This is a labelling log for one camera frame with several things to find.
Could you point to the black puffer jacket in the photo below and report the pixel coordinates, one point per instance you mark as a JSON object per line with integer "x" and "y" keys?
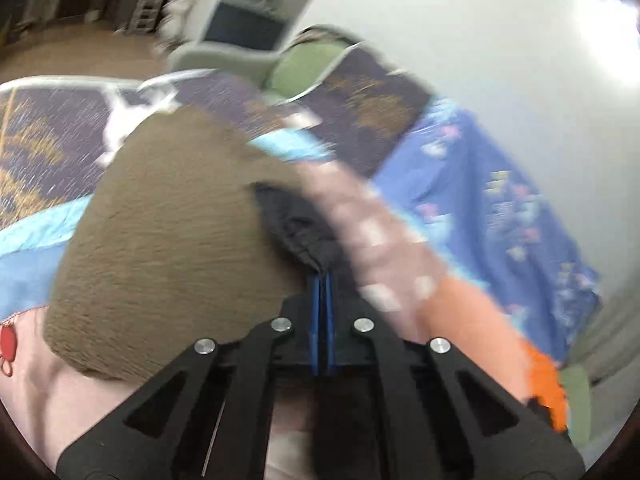
{"x": 302, "y": 231}

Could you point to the pink quilted jacket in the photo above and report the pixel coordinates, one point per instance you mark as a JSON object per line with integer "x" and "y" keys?
{"x": 394, "y": 269}

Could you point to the pink polka-dot bedspread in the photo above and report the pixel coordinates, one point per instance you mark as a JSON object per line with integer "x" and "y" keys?
{"x": 51, "y": 403}

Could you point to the orange puffer jacket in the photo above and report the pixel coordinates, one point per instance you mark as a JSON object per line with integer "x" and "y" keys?
{"x": 460, "y": 312}

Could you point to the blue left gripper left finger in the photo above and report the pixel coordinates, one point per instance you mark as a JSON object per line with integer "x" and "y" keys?
{"x": 313, "y": 332}

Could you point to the dark patterned blanket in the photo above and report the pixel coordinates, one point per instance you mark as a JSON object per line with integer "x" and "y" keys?
{"x": 58, "y": 133}

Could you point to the blue tree-print sheet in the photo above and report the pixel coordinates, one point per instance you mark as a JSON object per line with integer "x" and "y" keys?
{"x": 484, "y": 217}

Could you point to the brown fleece garment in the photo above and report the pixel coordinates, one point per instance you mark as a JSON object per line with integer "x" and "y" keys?
{"x": 170, "y": 249}

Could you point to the grey armchair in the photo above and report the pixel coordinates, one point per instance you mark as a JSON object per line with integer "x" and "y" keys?
{"x": 252, "y": 65}

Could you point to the green pillow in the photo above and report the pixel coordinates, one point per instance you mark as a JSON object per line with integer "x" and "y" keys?
{"x": 300, "y": 67}

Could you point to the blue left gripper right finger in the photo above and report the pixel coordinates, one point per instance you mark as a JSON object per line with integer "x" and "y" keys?
{"x": 327, "y": 325}

